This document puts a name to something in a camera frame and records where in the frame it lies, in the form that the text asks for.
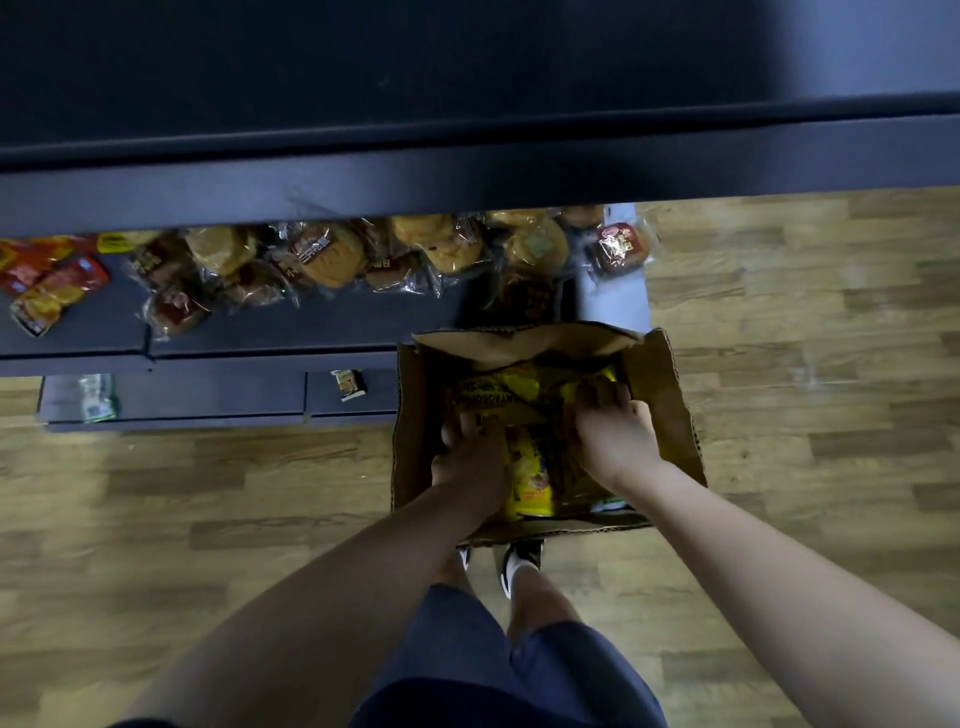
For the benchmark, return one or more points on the dark blue shorts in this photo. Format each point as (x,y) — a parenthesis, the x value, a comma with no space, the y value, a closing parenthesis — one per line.
(450,667)

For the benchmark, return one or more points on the white green label packet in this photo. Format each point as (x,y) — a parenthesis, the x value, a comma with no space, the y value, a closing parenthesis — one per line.
(96,397)

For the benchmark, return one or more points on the dark blue metal shelf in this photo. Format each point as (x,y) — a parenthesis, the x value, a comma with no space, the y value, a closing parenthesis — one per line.
(375,90)

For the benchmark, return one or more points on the pile of red orange packets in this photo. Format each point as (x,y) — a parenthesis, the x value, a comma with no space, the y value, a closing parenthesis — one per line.
(52,285)

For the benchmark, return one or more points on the person's right forearm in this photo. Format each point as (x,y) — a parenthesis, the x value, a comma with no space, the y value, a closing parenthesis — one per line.
(787,600)

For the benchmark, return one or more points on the person's shoe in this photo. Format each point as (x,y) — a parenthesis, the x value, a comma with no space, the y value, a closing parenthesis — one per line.
(463,559)
(521,566)

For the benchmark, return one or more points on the person's left hand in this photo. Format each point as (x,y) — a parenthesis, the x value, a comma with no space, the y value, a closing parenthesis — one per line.
(472,465)

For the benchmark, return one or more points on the person's left forearm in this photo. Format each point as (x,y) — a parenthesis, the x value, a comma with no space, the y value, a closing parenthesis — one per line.
(300,622)

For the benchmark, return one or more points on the dark shirt sleeve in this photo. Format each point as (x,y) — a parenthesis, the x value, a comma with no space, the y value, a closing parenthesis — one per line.
(142,724)

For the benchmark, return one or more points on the pile of wrapped buns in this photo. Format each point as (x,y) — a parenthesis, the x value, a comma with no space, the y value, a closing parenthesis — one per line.
(330,259)

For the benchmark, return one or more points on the person's right leg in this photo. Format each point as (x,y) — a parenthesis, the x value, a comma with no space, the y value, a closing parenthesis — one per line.
(540,607)

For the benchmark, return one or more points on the small red white sachet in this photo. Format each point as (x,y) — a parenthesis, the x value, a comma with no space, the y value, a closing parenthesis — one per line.
(349,385)

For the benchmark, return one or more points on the person's right hand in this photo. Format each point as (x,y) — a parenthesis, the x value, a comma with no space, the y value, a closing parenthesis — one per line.
(619,442)

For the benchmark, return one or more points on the person's leg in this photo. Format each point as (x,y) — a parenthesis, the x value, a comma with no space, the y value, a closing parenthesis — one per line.
(540,607)
(454,574)

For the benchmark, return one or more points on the person's left leg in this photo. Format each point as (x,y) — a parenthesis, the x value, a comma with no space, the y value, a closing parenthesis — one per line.
(454,574)

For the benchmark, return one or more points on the brown cardboard box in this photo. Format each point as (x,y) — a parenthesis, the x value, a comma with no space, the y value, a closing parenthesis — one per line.
(660,390)

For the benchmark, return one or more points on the pile of yellow snacks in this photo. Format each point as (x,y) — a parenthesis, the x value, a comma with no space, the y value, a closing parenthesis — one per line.
(529,472)

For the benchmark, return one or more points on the person's right shoe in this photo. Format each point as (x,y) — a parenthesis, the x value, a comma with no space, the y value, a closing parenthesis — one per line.
(521,566)

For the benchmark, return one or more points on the person's left shoe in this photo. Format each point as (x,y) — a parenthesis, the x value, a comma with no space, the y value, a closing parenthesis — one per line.
(463,559)

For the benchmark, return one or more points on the red label pastry packet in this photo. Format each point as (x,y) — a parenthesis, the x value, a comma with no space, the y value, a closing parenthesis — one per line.
(621,246)

